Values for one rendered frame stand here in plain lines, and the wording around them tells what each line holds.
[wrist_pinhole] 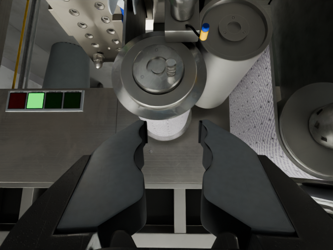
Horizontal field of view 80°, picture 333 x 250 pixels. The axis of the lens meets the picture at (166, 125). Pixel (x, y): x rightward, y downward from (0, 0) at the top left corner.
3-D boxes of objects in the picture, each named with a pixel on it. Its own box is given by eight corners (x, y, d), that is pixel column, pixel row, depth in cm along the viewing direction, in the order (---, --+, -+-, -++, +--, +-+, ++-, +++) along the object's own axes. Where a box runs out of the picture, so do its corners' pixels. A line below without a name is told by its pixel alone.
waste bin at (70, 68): (66, 65, 282) (61, 112, 268) (34, 41, 230) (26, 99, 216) (102, 61, 272) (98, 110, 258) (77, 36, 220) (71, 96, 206)
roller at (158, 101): (193, 32, 31) (200, 103, 29) (183, 93, 56) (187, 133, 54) (119, 38, 31) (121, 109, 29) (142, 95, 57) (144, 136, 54)
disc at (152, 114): (201, 27, 32) (211, 116, 29) (201, 29, 33) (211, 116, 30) (110, 33, 33) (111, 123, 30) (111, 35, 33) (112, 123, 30)
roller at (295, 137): (370, 81, 30) (391, 177, 27) (281, 119, 55) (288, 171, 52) (276, 82, 31) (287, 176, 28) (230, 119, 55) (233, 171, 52)
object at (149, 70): (146, 35, 30) (192, 54, 29) (147, 43, 32) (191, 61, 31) (123, 78, 29) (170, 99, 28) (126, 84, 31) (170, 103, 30)
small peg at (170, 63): (177, 58, 26) (174, 68, 26) (177, 69, 29) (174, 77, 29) (166, 56, 26) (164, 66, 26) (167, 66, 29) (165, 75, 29)
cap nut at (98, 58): (102, 53, 65) (101, 65, 65) (106, 59, 69) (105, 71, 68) (91, 53, 66) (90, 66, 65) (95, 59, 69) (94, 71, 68)
